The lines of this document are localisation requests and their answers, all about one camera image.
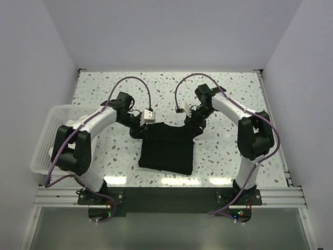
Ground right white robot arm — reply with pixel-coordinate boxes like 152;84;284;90
181;84;275;205

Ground black t shirt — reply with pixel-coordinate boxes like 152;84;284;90
130;122;203;176

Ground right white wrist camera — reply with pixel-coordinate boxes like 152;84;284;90
182;102;192;117

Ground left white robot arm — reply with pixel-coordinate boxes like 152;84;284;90
49;92;146;206

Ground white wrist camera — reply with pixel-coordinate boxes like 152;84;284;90
140;109;156;126
182;102;192;117

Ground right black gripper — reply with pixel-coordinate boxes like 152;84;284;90
184;105;216;139

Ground white plastic laundry basket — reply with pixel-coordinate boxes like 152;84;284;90
30;105;94;175

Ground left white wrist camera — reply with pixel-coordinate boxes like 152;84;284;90
140;109;156;126

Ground white t shirt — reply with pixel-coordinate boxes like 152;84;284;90
49;115;88;161

